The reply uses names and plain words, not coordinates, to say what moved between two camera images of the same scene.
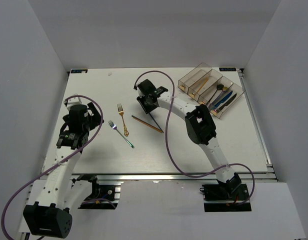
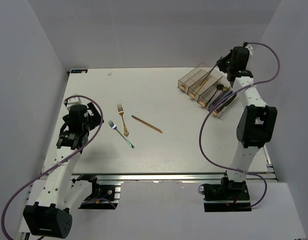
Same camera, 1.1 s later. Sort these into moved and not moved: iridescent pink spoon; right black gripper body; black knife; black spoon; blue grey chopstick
Moved: right black gripper body; blue grey chopstick
Not moved: black knife; iridescent pink spoon; black spoon
